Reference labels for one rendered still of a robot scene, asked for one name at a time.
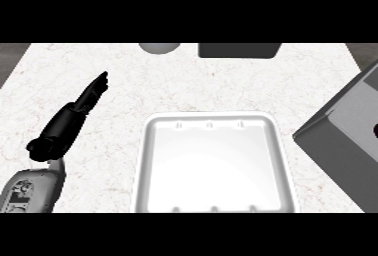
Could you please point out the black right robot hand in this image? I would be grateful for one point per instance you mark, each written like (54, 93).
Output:
(375, 130)

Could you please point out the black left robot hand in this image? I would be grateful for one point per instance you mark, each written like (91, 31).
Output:
(63, 128)

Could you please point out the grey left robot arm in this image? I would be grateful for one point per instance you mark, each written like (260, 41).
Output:
(29, 190)

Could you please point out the grey box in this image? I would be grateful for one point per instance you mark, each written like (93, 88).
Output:
(344, 143)

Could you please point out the white tray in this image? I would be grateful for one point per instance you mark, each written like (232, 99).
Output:
(214, 164)

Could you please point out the grey round object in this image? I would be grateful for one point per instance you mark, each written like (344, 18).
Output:
(158, 47)

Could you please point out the dark grey rectangular object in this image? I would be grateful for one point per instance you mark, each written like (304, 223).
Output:
(239, 50)

